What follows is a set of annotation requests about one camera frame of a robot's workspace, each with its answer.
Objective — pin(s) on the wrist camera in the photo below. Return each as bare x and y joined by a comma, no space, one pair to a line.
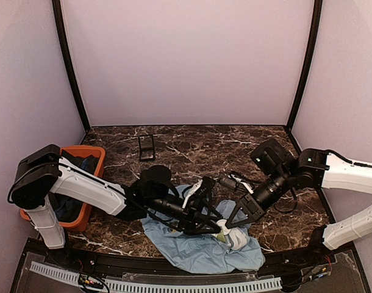
197,196
236,182

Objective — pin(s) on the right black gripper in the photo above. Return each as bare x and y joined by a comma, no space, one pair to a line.
253,210

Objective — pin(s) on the light blue printed t-shirt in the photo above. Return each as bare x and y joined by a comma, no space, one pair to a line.
204,250

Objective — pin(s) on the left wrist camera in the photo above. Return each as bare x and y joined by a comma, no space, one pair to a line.
197,196

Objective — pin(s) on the dark clothes in bin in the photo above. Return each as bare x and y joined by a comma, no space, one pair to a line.
66,208

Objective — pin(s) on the orange plastic bin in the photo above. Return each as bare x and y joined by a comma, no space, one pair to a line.
76,150

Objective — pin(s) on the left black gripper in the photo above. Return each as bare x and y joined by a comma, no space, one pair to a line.
189,223

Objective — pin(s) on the black right frame post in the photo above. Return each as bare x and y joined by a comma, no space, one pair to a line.
308,57

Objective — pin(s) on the black frame post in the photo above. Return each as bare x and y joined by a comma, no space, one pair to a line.
308,57
68,63

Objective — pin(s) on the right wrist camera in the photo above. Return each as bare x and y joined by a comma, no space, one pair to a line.
236,182

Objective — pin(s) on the black front table rail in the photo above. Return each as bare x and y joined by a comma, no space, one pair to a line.
294,266

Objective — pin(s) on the black left frame post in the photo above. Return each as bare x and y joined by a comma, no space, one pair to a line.
68,63

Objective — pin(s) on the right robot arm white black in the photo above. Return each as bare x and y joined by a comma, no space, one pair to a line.
313,168

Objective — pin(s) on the white slotted cable duct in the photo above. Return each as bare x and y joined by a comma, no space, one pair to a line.
114,285

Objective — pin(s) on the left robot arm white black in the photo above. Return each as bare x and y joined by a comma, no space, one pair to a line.
46,172

